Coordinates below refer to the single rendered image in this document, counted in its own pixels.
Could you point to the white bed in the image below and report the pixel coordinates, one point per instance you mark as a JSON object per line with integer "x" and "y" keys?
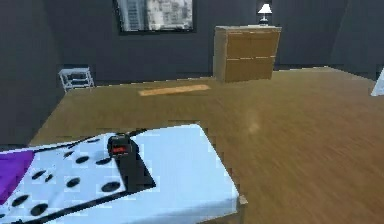
{"x": 186, "y": 173}

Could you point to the wooden chest of drawers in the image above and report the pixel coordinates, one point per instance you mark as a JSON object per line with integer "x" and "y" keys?
{"x": 248, "y": 55}

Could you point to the black framed window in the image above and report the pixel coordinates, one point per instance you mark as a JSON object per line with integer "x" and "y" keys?
{"x": 156, "y": 15}

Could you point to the small white shelf rack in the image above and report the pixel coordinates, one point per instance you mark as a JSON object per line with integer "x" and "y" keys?
{"x": 76, "y": 71}

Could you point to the white table lamp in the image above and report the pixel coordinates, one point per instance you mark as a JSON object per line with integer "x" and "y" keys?
{"x": 265, "y": 9}

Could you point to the white black-dotted blanket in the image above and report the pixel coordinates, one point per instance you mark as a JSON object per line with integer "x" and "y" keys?
{"x": 66, "y": 166}

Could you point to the white slanted object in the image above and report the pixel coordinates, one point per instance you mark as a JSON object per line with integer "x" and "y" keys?
{"x": 379, "y": 87}

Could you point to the purple pillow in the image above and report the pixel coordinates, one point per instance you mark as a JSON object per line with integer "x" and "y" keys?
{"x": 11, "y": 170}

